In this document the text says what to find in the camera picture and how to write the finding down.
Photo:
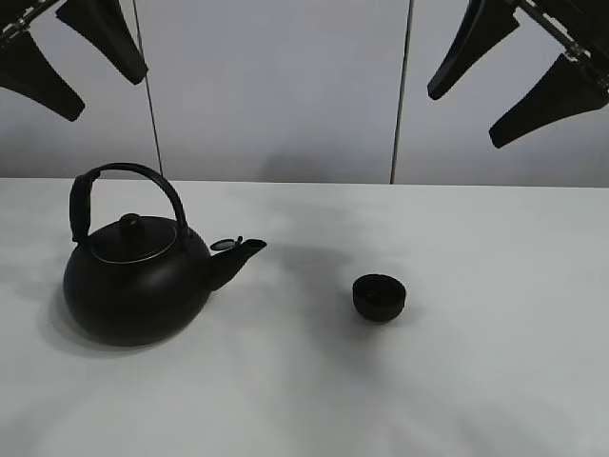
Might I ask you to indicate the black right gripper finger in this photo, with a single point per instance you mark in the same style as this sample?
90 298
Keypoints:
484 25
567 89

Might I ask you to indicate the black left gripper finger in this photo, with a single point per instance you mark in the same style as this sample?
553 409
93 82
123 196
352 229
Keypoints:
25 70
103 24

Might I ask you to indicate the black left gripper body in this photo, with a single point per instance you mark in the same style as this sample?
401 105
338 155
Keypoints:
17 15

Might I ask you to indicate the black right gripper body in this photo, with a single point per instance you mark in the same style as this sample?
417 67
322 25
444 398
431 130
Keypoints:
581 27

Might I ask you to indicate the black round teapot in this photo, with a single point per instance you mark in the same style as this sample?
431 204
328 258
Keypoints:
142 278

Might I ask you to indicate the small black teacup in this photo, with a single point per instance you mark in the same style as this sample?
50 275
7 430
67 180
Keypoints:
378 298

